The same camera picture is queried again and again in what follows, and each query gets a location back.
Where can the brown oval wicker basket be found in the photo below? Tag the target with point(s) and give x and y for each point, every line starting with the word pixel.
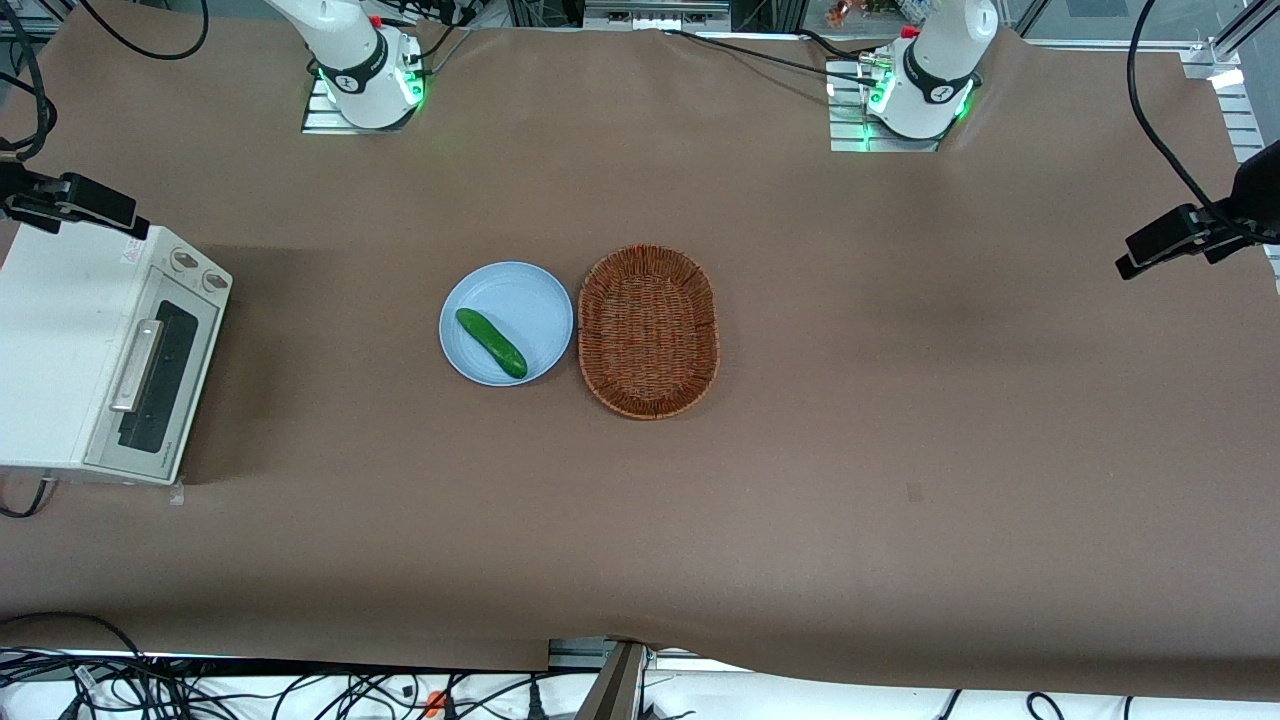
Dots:
pixel 648 330

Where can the brown table cover sheet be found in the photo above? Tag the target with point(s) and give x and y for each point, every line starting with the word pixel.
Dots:
pixel 700 520

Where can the green cucumber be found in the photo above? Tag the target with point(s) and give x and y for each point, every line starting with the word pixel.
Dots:
pixel 491 343

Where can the white toaster oven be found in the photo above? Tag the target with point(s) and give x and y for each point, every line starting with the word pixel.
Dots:
pixel 55 340

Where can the round oven knob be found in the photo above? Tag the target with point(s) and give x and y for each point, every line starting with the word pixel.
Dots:
pixel 183 260
pixel 214 281

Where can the black camera on stand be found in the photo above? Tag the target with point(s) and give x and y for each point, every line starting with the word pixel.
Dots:
pixel 1190 235
pixel 85 200

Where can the light blue round plate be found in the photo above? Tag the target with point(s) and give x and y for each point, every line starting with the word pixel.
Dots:
pixel 520 300

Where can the clear acrylic stop block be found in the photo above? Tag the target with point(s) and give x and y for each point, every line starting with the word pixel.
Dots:
pixel 177 493

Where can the oven door with dark window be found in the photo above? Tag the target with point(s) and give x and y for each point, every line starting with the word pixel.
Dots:
pixel 185 380

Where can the aluminium frame profile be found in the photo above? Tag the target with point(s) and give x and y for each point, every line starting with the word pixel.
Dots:
pixel 615 685
pixel 1230 70

